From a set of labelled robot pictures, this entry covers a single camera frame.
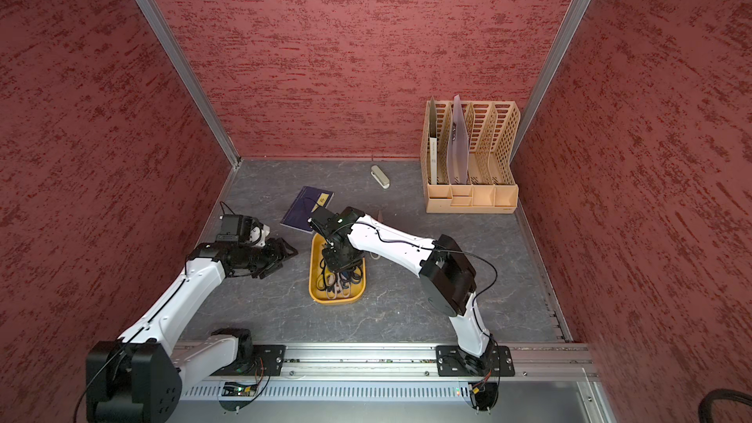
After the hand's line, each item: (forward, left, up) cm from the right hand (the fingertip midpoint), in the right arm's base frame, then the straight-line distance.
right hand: (343, 270), depth 82 cm
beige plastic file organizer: (+46, -53, +9) cm, 70 cm away
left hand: (+2, +15, +2) cm, 16 cm away
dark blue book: (+28, +19, -8) cm, 35 cm away
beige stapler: (+41, -11, -6) cm, 43 cm away
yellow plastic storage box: (-6, +7, -5) cm, 10 cm away
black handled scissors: (-1, +4, -5) cm, 7 cm away
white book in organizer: (+32, -29, +11) cm, 44 cm away
